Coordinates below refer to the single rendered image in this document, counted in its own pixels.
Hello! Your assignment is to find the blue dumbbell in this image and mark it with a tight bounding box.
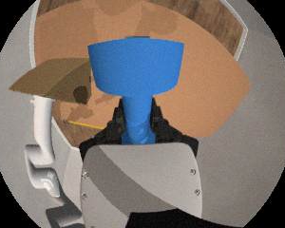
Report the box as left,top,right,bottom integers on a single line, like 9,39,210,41
87,38,184,144

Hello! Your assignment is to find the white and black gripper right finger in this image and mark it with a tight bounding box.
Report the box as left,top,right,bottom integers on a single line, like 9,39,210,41
150,98,199,158

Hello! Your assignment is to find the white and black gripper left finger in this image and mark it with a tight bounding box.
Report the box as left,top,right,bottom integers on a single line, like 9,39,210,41
79,99,126,162

